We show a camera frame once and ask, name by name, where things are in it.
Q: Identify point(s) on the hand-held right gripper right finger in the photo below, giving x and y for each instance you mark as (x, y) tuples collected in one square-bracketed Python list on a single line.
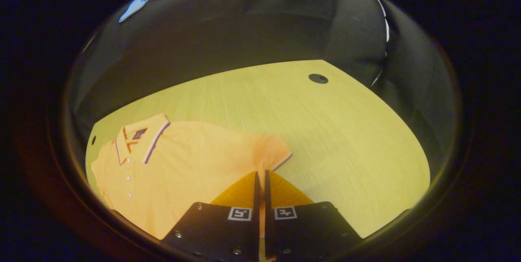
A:
[(309, 229)]

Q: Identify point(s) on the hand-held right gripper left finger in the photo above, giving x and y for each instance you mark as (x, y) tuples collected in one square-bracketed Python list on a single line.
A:
[(220, 229)]

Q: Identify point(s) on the orange T-shirt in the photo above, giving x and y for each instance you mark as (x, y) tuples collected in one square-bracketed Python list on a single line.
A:
[(191, 160)]

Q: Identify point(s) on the black backdrop cloth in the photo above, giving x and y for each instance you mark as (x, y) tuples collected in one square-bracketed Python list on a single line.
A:
[(244, 30)]

